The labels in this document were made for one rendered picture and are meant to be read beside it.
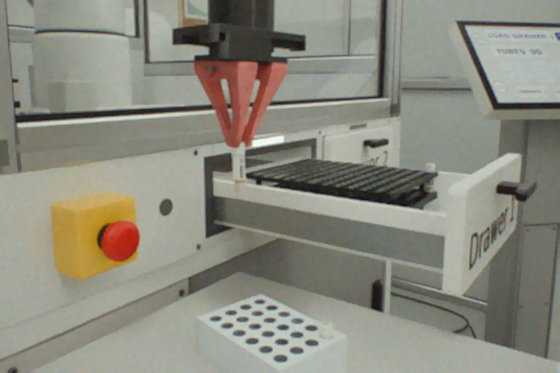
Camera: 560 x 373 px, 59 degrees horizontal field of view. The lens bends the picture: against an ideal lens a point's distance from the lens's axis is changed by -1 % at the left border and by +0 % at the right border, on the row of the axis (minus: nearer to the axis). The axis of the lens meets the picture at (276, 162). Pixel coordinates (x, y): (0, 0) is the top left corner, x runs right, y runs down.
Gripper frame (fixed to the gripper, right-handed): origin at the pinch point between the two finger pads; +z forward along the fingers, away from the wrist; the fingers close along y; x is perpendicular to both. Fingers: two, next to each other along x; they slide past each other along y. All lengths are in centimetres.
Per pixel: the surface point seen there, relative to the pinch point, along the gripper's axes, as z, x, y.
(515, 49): -17, -25, -114
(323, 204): 8.9, -3.6, -15.4
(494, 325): 67, -26, -122
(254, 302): 18.2, -3.5, -5.2
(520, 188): 5.7, 13.0, -29.2
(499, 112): 0, -21, -97
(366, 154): 9, -29, -55
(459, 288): 14.3, 12.9, -17.5
